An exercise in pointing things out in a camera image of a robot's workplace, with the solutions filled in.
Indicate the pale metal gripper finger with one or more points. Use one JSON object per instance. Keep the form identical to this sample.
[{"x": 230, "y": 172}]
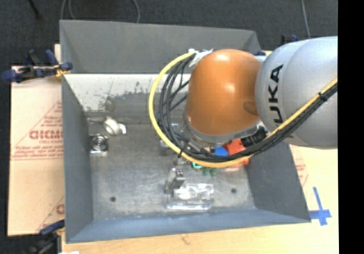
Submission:
[
  {"x": 172, "y": 186},
  {"x": 180, "y": 174}
]

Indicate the grey metal bin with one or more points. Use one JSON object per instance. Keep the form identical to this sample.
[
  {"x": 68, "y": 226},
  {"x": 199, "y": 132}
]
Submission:
[{"x": 133, "y": 48}]

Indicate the brown cardboard board, red print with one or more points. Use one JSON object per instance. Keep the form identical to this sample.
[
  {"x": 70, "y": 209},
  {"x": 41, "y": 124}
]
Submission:
[{"x": 34, "y": 162}]

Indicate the clear plastic box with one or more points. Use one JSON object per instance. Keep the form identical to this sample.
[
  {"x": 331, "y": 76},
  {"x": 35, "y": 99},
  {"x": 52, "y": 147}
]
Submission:
[{"x": 196, "y": 196}]

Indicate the white and silver cup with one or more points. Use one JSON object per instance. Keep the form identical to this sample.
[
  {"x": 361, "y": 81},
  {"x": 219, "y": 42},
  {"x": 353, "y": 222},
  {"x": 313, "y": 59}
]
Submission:
[{"x": 113, "y": 126}]

